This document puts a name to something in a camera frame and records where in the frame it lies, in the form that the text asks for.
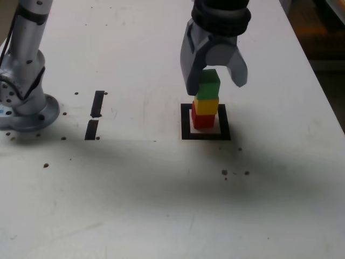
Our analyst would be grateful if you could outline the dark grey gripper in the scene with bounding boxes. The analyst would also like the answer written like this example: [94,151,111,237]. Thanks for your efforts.
[180,18,249,96]

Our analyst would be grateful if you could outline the green cube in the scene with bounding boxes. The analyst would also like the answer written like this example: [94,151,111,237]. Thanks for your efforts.
[196,69,221,100]

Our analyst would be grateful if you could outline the yellow cube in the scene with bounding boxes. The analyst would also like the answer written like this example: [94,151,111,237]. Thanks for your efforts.
[193,97,219,115]

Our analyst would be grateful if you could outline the red cube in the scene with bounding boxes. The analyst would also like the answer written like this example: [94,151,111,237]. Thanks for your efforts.
[191,113,216,130]

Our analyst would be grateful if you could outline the black tape square outline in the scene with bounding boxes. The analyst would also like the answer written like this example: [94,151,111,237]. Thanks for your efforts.
[180,103,232,141]

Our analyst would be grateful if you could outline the brown wooden furniture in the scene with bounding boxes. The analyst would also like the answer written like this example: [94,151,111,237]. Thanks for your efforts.
[280,0,345,60]

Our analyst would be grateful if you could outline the black tape strip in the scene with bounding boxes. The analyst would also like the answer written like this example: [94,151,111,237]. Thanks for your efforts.
[84,90,105,141]

